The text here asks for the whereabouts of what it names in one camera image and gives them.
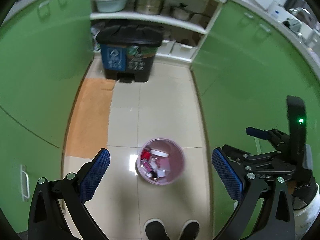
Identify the white round plastic lid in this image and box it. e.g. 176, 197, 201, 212
150, 150, 169, 158

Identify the black dual trash bin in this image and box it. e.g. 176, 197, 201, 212
96, 24, 163, 83

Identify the right black shoe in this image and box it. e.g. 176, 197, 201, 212
178, 219, 200, 240

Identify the black shoe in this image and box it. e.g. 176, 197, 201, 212
178, 219, 200, 240
144, 218, 170, 240

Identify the pink waste basket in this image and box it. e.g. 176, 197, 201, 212
136, 138, 185, 186

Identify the orange floor mat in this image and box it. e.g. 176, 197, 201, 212
65, 78, 115, 159

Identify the left black shoe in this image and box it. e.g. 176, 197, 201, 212
144, 218, 170, 240

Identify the white storage box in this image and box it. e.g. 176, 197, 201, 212
171, 43, 197, 59

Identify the steel pan with lid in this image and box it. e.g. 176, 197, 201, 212
169, 3, 196, 21

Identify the steel pot on shelf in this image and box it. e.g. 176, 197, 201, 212
134, 0, 164, 15

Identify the light blue basin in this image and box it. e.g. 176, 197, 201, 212
94, 0, 129, 13

